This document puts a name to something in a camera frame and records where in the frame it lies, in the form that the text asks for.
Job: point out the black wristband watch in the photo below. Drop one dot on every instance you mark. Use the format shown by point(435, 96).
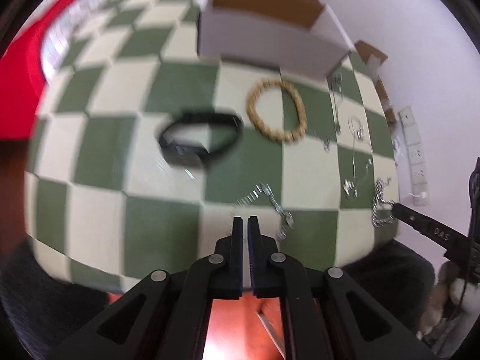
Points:
point(177, 153)

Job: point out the green white checkered tablecloth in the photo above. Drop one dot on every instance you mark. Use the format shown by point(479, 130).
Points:
point(105, 208)

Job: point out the brown cardboard box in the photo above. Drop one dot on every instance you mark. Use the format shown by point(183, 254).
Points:
point(373, 59)

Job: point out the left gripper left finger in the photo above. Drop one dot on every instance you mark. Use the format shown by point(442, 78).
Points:
point(164, 316)

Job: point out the white power strip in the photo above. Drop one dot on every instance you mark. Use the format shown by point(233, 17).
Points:
point(420, 193)

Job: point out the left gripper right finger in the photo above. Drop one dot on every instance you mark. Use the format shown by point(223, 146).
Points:
point(367, 310)

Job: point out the white cardboard jewelry box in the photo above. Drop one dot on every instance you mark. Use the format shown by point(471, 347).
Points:
point(303, 37)

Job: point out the red bed blanket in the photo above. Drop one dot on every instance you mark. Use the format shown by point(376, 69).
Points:
point(22, 80)

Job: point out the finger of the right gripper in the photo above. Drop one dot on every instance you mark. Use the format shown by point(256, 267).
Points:
point(438, 232)

